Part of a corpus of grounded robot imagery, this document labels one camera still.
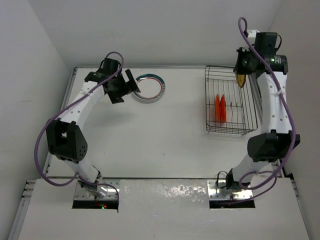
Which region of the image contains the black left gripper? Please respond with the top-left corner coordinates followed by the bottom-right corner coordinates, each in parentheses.
top-left (107, 69), bottom-right (139, 104)

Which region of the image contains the yellow rimmed dark plate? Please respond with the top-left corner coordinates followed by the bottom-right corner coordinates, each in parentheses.
top-left (235, 73), bottom-right (247, 88)

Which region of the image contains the plain white plate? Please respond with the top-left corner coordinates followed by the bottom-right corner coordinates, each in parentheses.
top-left (132, 73), bottom-right (166, 104)

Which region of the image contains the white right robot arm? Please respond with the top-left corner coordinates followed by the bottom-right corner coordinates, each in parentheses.
top-left (226, 30), bottom-right (301, 190)

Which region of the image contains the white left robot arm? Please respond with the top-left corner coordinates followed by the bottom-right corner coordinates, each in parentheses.
top-left (46, 58), bottom-right (139, 185)

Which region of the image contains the orange plastic plate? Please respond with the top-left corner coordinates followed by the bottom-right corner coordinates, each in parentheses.
top-left (214, 94), bottom-right (221, 123)
top-left (219, 94), bottom-right (227, 123)

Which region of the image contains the white front cover panel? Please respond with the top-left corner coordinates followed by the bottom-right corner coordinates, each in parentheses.
top-left (19, 179), bottom-right (309, 240)

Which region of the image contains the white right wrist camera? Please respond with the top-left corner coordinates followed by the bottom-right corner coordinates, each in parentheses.
top-left (247, 30), bottom-right (260, 42)

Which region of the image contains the grey wire dish rack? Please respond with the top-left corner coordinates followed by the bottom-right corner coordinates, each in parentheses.
top-left (204, 65), bottom-right (259, 136)

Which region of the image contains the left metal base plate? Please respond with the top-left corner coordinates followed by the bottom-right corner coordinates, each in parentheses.
top-left (74, 178), bottom-right (120, 201)

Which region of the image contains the metal base plate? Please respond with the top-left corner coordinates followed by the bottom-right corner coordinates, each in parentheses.
top-left (74, 178), bottom-right (120, 201)
top-left (207, 179), bottom-right (254, 201)

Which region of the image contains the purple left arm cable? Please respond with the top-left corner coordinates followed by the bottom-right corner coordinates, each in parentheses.
top-left (33, 51), bottom-right (125, 201)

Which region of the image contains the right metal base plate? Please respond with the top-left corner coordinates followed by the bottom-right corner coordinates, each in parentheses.
top-left (207, 179), bottom-right (254, 201)

